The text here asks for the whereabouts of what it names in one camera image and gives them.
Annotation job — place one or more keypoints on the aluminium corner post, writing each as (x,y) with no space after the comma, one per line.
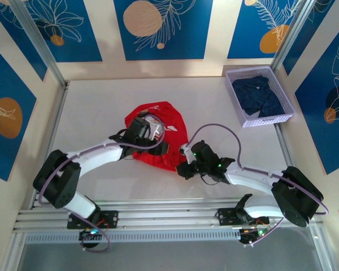
(36,42)
(291,36)

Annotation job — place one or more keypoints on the red printed t-shirt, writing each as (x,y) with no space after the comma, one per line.
(175,121)

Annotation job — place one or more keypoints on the lavender perforated plastic basket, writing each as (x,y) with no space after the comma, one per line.
(271,121)

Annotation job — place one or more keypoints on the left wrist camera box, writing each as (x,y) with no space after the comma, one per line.
(155,127)

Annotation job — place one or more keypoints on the navy blue garment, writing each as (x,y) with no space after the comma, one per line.
(257,96)

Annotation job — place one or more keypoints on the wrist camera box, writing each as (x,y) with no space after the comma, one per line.
(188,153)
(155,127)

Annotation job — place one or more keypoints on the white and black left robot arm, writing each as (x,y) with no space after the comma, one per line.
(96,156)

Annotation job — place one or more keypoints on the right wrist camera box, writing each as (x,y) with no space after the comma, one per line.
(188,153)

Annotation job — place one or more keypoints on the aluminium rail frame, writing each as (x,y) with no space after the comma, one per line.
(164,214)

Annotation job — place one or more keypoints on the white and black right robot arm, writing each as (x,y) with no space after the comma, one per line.
(254,180)

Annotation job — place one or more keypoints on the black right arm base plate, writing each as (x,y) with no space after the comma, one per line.
(224,216)

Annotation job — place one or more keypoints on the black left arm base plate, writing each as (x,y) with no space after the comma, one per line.
(110,218)

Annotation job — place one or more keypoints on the aluminium table side rail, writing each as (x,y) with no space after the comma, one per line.
(56,121)
(285,146)

